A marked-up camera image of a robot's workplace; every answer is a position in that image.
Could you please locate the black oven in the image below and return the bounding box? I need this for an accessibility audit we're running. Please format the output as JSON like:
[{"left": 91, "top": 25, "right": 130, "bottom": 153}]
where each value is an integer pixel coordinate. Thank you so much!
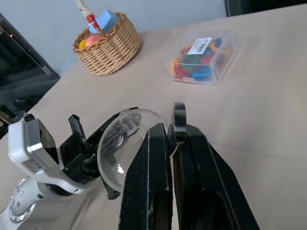
[{"left": 0, "top": 12, "right": 61, "bottom": 97}]

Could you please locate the beige tablecloth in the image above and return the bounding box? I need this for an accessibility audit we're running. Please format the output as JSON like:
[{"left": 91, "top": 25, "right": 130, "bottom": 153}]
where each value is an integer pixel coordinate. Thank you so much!
[{"left": 0, "top": 11, "right": 307, "bottom": 230}]

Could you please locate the blue block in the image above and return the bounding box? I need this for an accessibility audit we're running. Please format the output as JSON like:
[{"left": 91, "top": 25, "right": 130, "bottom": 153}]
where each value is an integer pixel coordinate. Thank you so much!
[{"left": 88, "top": 9, "right": 120, "bottom": 34}]

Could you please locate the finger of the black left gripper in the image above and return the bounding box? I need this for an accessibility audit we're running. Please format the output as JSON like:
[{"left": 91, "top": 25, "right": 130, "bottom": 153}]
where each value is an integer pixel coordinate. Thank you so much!
[
  {"left": 68, "top": 114, "right": 87, "bottom": 141},
  {"left": 85, "top": 106, "right": 140, "bottom": 150}
]

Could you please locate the clear box of colourful pieces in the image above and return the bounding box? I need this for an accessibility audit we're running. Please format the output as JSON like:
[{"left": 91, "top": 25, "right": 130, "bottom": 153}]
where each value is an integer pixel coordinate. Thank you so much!
[{"left": 165, "top": 29, "right": 241, "bottom": 88}]

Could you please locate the red and white toy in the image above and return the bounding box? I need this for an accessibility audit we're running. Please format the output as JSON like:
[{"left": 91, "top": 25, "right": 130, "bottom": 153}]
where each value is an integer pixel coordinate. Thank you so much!
[{"left": 86, "top": 13, "right": 99, "bottom": 29}]

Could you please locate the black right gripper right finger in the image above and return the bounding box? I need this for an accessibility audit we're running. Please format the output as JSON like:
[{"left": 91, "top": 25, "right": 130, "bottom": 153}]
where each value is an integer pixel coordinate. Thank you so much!
[{"left": 167, "top": 123, "right": 261, "bottom": 230}]

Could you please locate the toy peach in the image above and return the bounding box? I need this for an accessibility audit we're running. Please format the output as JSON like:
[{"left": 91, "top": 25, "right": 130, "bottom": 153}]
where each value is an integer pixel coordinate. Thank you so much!
[{"left": 85, "top": 35, "right": 99, "bottom": 46}]

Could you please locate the woven wicker basket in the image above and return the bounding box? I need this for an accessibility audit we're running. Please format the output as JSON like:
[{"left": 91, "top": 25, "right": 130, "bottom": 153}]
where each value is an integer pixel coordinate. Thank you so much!
[{"left": 72, "top": 0, "right": 142, "bottom": 77}]

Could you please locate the dark equipment beside table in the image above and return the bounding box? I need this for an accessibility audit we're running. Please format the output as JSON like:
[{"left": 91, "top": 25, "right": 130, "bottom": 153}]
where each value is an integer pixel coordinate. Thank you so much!
[{"left": 0, "top": 94, "right": 42, "bottom": 138}]

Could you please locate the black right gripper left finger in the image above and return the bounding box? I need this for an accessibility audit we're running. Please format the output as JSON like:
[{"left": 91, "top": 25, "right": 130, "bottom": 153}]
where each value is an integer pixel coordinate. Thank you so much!
[{"left": 119, "top": 123, "right": 174, "bottom": 230}]

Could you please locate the black stitched object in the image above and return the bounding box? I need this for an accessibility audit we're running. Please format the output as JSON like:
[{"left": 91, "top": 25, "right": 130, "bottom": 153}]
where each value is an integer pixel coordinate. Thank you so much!
[{"left": 223, "top": 0, "right": 307, "bottom": 18}]

